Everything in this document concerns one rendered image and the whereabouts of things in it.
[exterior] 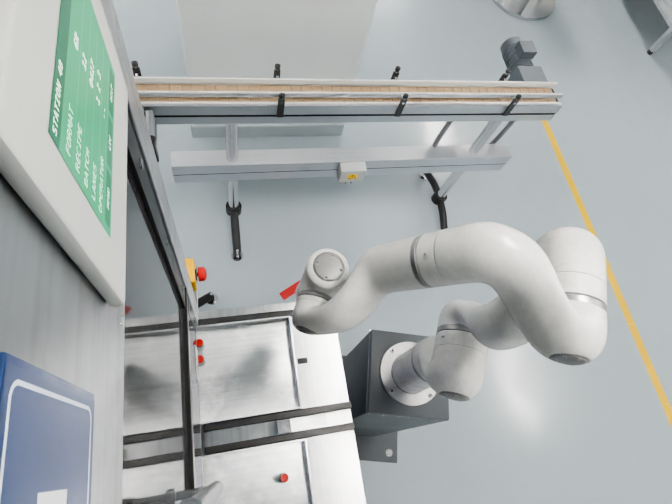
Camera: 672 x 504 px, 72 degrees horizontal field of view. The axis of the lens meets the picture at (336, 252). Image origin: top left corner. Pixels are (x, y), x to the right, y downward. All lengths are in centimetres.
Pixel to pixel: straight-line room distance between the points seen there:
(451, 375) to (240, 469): 61
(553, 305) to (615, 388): 226
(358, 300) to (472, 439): 173
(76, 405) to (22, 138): 14
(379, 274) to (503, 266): 21
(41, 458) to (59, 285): 9
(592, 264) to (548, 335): 13
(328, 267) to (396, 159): 136
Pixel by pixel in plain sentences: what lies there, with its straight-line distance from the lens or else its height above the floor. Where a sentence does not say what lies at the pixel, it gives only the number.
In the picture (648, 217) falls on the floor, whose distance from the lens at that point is 365.
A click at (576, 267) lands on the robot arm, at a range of 78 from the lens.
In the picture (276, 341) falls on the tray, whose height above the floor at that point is 88.
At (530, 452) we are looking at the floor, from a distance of 261.
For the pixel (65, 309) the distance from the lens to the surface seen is 30.
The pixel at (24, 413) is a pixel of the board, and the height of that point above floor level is 200.
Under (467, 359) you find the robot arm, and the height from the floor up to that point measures 128.
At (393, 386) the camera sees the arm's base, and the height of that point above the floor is 87.
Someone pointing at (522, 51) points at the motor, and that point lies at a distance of 230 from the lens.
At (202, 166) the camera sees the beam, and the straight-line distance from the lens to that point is 203.
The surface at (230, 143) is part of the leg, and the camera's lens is 194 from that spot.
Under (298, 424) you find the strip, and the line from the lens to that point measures 135.
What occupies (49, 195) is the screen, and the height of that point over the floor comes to 201.
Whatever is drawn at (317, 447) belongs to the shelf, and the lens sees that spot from 135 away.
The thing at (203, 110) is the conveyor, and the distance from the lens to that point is 173.
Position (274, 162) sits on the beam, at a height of 55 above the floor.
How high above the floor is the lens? 222
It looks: 63 degrees down
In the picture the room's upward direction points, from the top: 24 degrees clockwise
